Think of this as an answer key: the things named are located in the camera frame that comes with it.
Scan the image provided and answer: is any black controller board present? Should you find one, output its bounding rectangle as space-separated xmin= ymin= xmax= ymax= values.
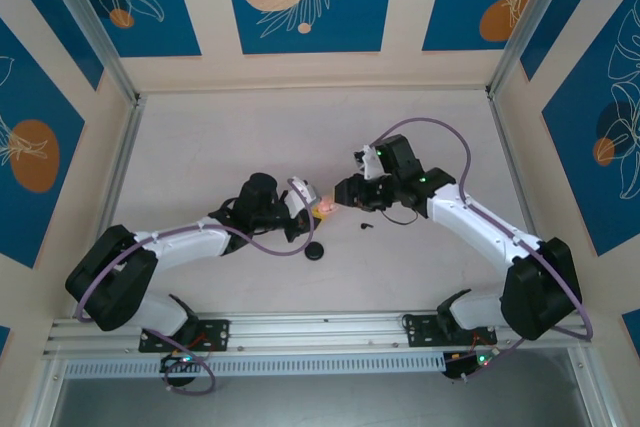
xmin=158 ymin=351 xmax=201 ymax=388
xmin=442 ymin=349 xmax=501 ymax=382

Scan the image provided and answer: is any grey metal panel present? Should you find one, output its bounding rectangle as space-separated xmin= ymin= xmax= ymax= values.
xmin=49 ymin=375 xmax=601 ymax=427

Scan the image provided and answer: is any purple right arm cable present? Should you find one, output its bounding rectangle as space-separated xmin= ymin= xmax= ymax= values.
xmin=369 ymin=118 xmax=595 ymax=383

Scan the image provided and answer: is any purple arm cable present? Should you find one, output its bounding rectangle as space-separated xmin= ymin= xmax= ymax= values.
xmin=369 ymin=118 xmax=595 ymax=383
xmin=73 ymin=177 xmax=317 ymax=396

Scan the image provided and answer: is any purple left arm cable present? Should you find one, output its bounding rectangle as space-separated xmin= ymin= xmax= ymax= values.
xmin=73 ymin=177 xmax=317 ymax=396

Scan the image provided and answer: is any thin black cable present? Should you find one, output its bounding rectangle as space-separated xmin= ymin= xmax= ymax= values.
xmin=380 ymin=207 xmax=420 ymax=227

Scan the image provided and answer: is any long aluminium base rail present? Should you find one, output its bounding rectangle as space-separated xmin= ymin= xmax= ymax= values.
xmin=42 ymin=311 xmax=594 ymax=358

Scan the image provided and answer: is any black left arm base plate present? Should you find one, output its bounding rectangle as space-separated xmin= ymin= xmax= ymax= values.
xmin=138 ymin=319 xmax=231 ymax=353

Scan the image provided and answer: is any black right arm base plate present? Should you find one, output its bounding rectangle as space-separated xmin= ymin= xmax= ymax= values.
xmin=402 ymin=313 xmax=499 ymax=348

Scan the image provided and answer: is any grey slotted cable duct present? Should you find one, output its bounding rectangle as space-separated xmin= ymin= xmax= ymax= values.
xmin=62 ymin=352 xmax=446 ymax=379

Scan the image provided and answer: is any aluminium frame post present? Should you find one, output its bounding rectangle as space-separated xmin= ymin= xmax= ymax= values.
xmin=37 ymin=0 xmax=142 ymax=104
xmin=487 ymin=0 xmax=617 ymax=98

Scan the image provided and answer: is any aluminium frame leg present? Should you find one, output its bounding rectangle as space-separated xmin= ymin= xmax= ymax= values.
xmin=567 ymin=346 xmax=626 ymax=427
xmin=19 ymin=356 xmax=69 ymax=427

